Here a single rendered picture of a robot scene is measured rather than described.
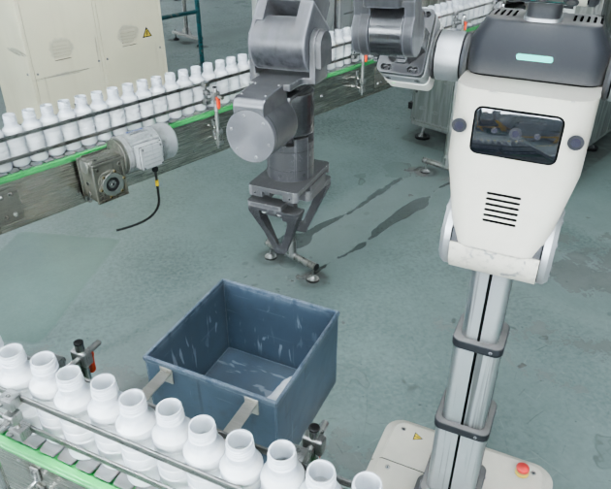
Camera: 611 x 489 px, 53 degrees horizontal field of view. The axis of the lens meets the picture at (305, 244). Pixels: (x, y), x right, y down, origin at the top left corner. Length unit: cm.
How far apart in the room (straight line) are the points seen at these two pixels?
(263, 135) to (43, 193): 159
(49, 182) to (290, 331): 103
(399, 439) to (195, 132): 134
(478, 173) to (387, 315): 187
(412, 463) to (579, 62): 130
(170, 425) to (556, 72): 84
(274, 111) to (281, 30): 9
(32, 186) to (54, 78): 258
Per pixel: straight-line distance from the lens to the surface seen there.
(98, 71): 483
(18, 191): 214
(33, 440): 116
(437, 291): 315
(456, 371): 145
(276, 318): 150
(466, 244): 121
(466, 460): 162
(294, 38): 68
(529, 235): 118
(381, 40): 104
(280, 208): 72
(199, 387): 129
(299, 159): 72
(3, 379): 110
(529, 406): 265
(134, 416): 94
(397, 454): 203
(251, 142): 65
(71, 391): 100
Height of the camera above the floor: 181
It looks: 32 degrees down
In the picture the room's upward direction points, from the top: straight up
